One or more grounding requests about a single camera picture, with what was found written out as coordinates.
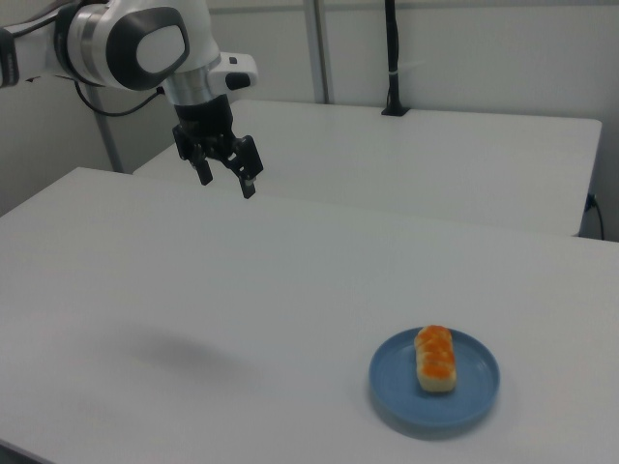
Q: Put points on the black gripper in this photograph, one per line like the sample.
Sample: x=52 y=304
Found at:
x=205 y=118

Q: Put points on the bread with orange glaze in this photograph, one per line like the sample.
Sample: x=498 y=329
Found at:
x=435 y=362

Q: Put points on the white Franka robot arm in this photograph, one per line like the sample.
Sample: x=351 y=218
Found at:
x=97 y=43

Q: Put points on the white side table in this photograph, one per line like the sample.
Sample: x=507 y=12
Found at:
x=435 y=159

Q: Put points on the blue round plate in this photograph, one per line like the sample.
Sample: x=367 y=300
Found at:
x=392 y=386

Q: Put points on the grey partition frame post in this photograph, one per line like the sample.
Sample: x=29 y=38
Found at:
x=321 y=48
x=110 y=140

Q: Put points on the black clamp-on mount pole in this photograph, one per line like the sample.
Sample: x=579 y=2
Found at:
x=392 y=48

